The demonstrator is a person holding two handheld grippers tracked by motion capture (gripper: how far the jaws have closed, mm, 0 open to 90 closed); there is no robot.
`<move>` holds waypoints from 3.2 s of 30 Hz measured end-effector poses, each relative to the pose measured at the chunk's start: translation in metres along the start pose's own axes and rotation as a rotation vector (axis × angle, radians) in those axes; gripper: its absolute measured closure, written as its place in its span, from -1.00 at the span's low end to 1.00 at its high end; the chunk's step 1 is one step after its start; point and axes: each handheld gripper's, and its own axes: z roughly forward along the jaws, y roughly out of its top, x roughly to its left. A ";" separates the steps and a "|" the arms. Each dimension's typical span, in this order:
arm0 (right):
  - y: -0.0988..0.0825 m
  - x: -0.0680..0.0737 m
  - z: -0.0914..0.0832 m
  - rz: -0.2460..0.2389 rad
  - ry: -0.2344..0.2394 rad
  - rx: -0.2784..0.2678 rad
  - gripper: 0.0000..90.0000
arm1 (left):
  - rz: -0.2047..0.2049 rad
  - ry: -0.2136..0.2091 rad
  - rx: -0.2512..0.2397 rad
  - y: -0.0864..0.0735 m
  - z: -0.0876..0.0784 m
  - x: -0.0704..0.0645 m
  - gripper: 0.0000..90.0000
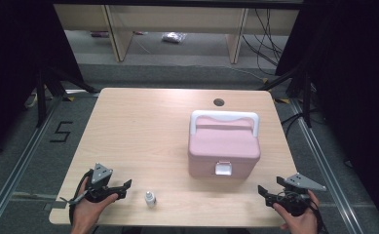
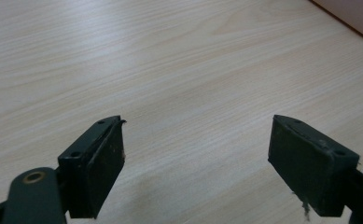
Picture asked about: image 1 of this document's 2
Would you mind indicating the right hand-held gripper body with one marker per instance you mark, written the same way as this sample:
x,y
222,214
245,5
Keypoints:
x,y
302,183

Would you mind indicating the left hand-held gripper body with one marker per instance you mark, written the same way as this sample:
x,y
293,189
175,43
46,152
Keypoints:
x,y
100,174

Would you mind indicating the small white bottle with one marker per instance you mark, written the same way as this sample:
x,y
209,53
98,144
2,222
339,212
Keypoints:
x,y
150,201

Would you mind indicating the person's left hand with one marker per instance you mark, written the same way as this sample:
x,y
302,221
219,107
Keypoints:
x,y
86,211

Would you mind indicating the person's right hand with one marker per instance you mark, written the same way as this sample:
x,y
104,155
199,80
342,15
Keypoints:
x,y
302,222

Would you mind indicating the grey tape patch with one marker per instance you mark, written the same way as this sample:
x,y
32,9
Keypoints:
x,y
55,205

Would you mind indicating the yellow black tape piece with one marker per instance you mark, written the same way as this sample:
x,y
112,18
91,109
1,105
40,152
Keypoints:
x,y
68,98
283,101
265,80

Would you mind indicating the black metal stand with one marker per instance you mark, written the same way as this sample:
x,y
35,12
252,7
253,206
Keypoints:
x,y
41,97
307,97

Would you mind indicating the black curtain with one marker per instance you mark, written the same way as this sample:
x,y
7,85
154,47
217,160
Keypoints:
x,y
11,65
356,81

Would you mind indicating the small pink object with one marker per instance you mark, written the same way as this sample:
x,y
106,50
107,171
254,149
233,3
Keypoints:
x,y
99,33

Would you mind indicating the clear plastic bag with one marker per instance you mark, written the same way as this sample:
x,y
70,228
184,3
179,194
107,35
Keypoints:
x,y
173,37

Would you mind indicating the aluminium floor rail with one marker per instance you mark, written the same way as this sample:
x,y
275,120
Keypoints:
x,y
21,165
326,169

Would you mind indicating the light wooden desk frame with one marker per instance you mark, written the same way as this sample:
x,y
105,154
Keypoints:
x,y
177,19

